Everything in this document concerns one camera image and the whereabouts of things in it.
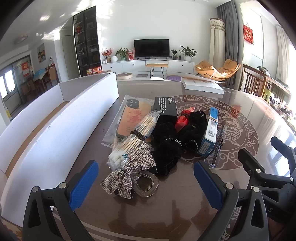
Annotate clear hair claw clip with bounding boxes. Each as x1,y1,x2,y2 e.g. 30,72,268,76
130,170,159,197

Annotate light brown dining chair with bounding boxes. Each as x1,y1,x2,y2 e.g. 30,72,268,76
48,67,59,86

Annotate large white cardboard box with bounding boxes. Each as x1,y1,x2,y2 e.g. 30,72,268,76
0,72,119,226

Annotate orange snack boxes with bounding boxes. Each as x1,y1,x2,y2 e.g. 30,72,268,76
86,66,102,76

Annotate black velvet cloth bundle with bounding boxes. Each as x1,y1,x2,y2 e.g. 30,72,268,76
150,111,208,178

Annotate red plastic packet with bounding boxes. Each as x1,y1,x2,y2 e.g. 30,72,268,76
174,107,197,133

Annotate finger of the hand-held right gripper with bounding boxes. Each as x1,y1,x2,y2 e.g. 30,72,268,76
238,148,266,186
270,136,296,178

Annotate leafy plant in white pot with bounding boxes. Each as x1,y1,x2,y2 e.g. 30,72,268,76
179,46,197,62

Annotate blue and white carton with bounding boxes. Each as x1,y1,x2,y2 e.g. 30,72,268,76
198,107,219,157

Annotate orange lounge chair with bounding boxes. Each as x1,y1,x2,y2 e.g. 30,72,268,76
195,59,241,81

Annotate black carton with white print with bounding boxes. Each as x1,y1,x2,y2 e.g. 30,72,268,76
151,97,178,126

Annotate red flowers in vase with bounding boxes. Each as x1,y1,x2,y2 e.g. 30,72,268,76
102,48,114,63

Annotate grey curtain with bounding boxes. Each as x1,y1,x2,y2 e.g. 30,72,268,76
217,0,243,91

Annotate white TV cabinet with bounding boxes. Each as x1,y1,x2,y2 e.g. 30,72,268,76
101,59,195,75

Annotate black television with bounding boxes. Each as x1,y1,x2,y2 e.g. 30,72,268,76
134,39,170,58

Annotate orange phone case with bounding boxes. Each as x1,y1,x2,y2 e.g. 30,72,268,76
103,95,155,149

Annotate fabric covered standing air conditioner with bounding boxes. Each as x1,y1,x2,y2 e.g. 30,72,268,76
209,18,226,70

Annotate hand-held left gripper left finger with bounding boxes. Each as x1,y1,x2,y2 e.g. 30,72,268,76
22,160,100,241

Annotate rhinestone bow hair clip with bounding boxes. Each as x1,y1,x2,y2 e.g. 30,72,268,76
100,140,158,200

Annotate cotton swab bundle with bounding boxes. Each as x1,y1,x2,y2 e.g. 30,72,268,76
106,109,162,172

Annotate framed wall painting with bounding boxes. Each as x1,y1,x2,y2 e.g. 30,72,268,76
37,43,45,63

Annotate white sheer curtain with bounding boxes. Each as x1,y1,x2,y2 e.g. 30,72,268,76
276,25,296,77

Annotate dark wooden chair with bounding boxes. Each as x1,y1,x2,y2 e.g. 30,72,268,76
240,64,292,105

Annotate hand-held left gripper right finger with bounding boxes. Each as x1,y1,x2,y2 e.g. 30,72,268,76
194,161,275,241

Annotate red wall hanging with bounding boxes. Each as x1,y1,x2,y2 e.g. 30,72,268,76
243,23,254,45

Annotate bushy green potted plant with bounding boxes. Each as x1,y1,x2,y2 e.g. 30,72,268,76
115,48,129,61

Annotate flat white box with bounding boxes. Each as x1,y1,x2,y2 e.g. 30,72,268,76
181,76,225,95

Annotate wooden stool with hairpin legs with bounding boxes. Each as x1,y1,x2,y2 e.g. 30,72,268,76
146,63,168,79

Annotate dark glass display cabinet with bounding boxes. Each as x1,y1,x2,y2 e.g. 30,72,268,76
73,6,102,77

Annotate wooden dining table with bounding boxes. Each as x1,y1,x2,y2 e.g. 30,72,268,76
32,68,50,93

